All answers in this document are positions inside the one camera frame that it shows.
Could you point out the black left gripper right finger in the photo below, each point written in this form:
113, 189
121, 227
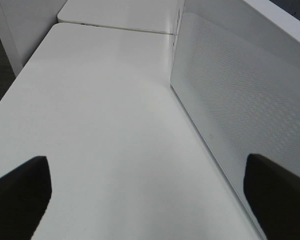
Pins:
273, 194

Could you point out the white microwave oven body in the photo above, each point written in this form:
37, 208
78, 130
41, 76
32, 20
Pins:
177, 19

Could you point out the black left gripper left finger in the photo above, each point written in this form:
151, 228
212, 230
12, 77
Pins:
25, 193

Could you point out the white microwave door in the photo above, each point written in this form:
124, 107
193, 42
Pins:
237, 74

